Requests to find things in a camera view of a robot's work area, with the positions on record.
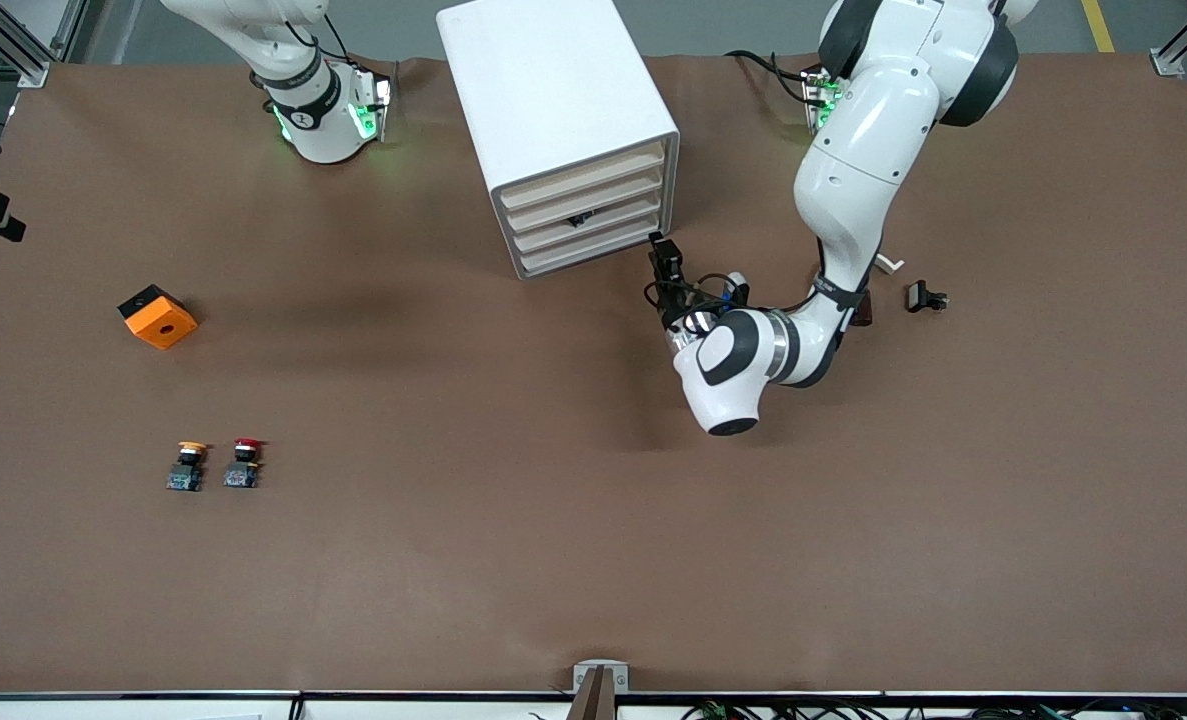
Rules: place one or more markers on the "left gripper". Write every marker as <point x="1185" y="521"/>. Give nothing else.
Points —
<point x="672" y="302"/>

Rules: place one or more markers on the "beige cabinet drawer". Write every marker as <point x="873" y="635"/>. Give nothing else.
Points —
<point x="633" y="212"/>
<point x="583" y="203"/>
<point x="593" y="250"/>
<point x="583" y="180"/>

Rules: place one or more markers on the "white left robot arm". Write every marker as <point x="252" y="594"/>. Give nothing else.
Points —
<point x="863" y="150"/>

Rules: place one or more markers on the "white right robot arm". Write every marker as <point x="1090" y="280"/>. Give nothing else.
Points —
<point x="318" y="120"/>

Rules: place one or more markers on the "white drawer cabinet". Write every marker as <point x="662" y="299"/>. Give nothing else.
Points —
<point x="543" y="90"/>

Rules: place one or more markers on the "red push button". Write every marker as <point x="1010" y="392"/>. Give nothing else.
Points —
<point x="241" y="472"/>

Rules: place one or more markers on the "yellow push button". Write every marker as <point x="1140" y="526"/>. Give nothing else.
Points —
<point x="185" y="475"/>

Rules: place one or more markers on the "small black clip part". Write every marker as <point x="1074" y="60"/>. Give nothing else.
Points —
<point x="918" y="297"/>

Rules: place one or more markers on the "orange box with hole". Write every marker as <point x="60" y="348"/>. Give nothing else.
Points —
<point x="163" y="325"/>

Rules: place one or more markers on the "grey metal bracket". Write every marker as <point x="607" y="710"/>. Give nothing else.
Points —
<point x="583" y="672"/>

